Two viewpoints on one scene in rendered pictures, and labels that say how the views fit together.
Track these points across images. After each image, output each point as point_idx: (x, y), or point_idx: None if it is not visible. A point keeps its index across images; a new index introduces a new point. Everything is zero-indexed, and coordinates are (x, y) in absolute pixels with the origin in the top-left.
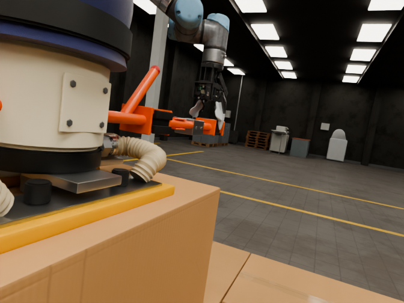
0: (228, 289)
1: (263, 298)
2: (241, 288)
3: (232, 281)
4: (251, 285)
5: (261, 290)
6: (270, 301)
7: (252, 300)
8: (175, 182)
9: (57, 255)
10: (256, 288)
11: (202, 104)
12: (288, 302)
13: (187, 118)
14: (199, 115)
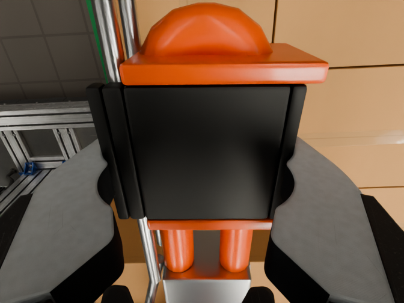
0: (272, 36)
1: (323, 26)
2: (290, 24)
3: (274, 10)
4: (304, 2)
5: (320, 6)
6: (332, 27)
7: (307, 42)
8: (262, 281)
9: None
10: (312, 8)
11: (104, 285)
12: (361, 9)
13: (156, 276)
14: (111, 184)
